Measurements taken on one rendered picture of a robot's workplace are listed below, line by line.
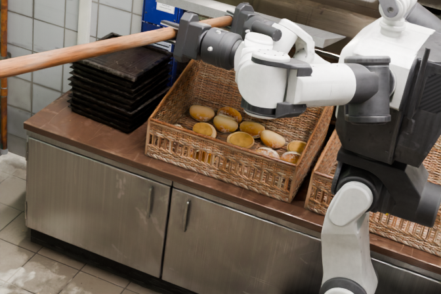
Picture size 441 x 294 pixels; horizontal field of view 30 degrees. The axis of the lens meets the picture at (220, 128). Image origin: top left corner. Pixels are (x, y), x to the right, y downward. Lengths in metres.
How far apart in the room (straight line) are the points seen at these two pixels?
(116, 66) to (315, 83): 1.45
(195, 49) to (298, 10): 1.13
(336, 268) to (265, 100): 0.81
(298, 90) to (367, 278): 0.86
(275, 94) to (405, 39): 0.48
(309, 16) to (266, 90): 1.42
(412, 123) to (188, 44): 0.56
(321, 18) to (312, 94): 1.38
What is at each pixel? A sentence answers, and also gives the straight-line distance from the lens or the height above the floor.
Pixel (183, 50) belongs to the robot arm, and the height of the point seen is 1.31.
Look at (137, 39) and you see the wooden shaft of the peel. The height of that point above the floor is 1.39.
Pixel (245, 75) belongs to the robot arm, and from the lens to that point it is 1.67.
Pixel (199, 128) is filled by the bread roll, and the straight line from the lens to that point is 3.02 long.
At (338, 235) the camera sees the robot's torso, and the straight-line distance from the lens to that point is 2.25.
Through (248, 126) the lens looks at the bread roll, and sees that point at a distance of 3.07.
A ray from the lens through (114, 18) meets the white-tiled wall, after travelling 3.38.
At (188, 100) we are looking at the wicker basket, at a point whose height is 0.65.
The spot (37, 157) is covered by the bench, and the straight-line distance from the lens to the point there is 3.13.
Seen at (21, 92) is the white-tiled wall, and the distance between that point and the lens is 3.79.
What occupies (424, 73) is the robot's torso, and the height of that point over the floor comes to 1.38.
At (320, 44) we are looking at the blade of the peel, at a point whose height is 1.19.
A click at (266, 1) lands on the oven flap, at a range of 3.09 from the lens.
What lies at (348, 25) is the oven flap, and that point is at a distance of 3.02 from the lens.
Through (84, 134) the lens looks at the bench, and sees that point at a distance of 3.02.
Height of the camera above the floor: 2.14
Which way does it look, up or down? 30 degrees down
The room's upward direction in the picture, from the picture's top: 9 degrees clockwise
